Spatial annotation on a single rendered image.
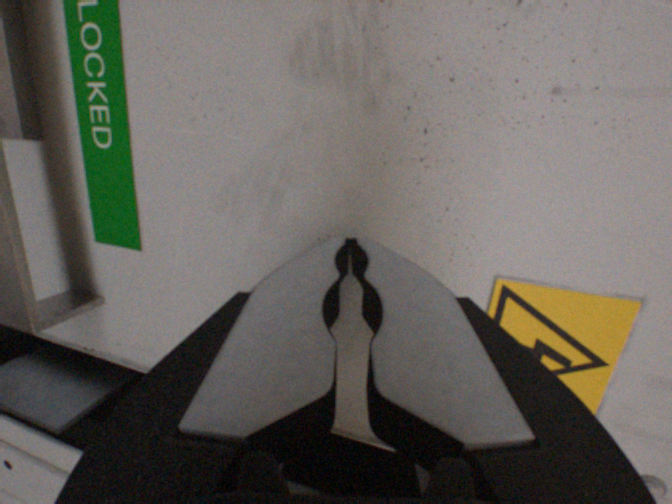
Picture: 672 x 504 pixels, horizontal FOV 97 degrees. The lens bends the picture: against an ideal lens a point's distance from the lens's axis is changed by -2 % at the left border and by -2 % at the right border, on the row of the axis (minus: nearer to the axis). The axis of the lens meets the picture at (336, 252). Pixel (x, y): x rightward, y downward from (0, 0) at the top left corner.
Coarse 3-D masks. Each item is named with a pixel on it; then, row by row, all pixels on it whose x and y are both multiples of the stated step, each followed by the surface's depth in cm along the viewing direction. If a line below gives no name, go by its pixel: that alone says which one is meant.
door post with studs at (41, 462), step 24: (0, 408) 22; (0, 432) 20; (24, 432) 19; (48, 432) 23; (72, 432) 23; (96, 432) 23; (0, 456) 20; (24, 456) 19; (48, 456) 19; (72, 456) 18; (0, 480) 21; (24, 480) 20; (48, 480) 19; (288, 480) 20
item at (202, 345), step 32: (224, 320) 8; (192, 352) 7; (160, 384) 6; (192, 384) 6; (128, 416) 6; (160, 416) 6; (96, 448) 5; (128, 448) 5; (160, 448) 5; (192, 448) 5; (224, 448) 5; (96, 480) 5; (128, 480) 5; (160, 480) 5; (192, 480) 5; (224, 480) 5
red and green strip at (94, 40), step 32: (64, 0) 14; (96, 0) 14; (96, 32) 14; (96, 64) 15; (96, 96) 15; (96, 128) 16; (128, 128) 15; (96, 160) 16; (128, 160) 16; (96, 192) 17; (128, 192) 16; (96, 224) 18; (128, 224) 17
